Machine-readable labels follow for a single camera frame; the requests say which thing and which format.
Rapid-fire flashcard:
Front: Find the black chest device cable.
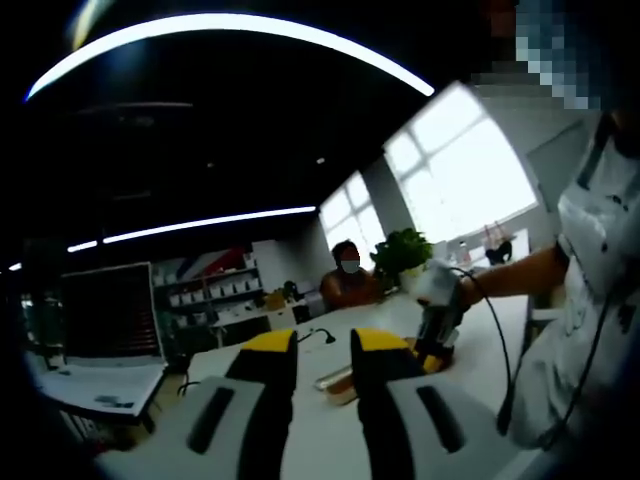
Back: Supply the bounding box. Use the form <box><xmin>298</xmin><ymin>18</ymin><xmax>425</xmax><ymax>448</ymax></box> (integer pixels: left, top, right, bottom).
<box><xmin>542</xmin><ymin>279</ymin><xmax>626</xmax><ymax>449</ymax></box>

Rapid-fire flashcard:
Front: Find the operator in white shirt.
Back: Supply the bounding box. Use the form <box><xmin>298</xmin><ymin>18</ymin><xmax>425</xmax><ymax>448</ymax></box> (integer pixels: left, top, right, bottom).
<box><xmin>499</xmin><ymin>259</ymin><xmax>640</xmax><ymax>451</ymax></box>

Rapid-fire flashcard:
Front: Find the green potted plant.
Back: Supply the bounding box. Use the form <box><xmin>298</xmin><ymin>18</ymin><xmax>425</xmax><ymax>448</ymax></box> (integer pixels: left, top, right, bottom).
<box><xmin>370</xmin><ymin>227</ymin><xmax>435</xmax><ymax>295</ymax></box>

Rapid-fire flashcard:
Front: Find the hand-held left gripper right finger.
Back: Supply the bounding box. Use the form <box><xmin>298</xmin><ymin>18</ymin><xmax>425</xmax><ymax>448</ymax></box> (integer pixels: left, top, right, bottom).
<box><xmin>348</xmin><ymin>327</ymin><xmax>544</xmax><ymax>480</ymax></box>

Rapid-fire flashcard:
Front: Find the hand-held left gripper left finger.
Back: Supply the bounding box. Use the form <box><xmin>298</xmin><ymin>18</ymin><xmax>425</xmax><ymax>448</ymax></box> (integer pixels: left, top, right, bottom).
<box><xmin>94</xmin><ymin>328</ymin><xmax>300</xmax><ymax>480</ymax></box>

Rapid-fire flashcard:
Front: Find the beige cutlery case lid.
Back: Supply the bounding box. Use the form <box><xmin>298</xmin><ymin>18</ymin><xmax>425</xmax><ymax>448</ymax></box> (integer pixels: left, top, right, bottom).
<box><xmin>313</xmin><ymin>364</ymin><xmax>355</xmax><ymax>392</ymax></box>

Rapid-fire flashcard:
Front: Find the shelf with white boxes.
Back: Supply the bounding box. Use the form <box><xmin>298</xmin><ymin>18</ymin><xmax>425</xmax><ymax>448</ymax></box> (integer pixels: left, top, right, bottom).
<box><xmin>152</xmin><ymin>267</ymin><xmax>265</xmax><ymax>332</ymax></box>

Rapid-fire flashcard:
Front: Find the large bright window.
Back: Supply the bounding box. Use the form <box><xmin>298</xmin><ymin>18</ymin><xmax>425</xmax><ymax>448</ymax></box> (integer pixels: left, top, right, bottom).
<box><xmin>383</xmin><ymin>82</ymin><xmax>539</xmax><ymax>246</ymax></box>

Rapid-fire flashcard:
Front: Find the open laptop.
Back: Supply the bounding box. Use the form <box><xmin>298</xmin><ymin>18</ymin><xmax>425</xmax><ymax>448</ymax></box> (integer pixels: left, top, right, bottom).
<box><xmin>37</xmin><ymin>260</ymin><xmax>170</xmax><ymax>417</ymax></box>

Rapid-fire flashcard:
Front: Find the black table power cable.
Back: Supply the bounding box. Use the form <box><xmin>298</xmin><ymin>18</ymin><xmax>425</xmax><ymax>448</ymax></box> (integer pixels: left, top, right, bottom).
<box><xmin>296</xmin><ymin>327</ymin><xmax>337</xmax><ymax>347</ymax></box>

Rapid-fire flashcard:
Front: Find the smaller bright window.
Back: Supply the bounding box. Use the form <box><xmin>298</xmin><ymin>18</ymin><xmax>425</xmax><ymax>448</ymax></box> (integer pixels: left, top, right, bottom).
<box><xmin>318</xmin><ymin>171</ymin><xmax>389</xmax><ymax>274</ymax></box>

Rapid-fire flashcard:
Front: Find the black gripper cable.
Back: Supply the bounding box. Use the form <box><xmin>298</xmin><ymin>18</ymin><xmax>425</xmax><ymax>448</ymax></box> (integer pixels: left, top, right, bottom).
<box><xmin>447</xmin><ymin>266</ymin><xmax>517</xmax><ymax>437</ymax></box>

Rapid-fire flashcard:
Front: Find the dark distant object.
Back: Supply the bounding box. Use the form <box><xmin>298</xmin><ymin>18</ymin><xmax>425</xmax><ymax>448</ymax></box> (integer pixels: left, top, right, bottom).
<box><xmin>484</xmin><ymin>239</ymin><xmax>516</xmax><ymax>266</ymax></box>

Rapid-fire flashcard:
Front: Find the white chest-worn device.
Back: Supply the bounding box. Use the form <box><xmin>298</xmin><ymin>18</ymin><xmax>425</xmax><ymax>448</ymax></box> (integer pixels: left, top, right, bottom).
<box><xmin>555</xmin><ymin>117</ymin><xmax>640</xmax><ymax>296</ymax></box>

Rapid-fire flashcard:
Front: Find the beige cutlery case base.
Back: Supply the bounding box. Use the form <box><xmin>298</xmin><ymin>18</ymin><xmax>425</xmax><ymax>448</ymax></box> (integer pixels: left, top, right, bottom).
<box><xmin>323</xmin><ymin>335</ymin><xmax>455</xmax><ymax>407</ymax></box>

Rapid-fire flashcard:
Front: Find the white low cabinet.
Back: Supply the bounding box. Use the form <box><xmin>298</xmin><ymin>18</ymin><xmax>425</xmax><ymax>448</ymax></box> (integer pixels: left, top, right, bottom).
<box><xmin>213</xmin><ymin>298</ymin><xmax>314</xmax><ymax>347</ymax></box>

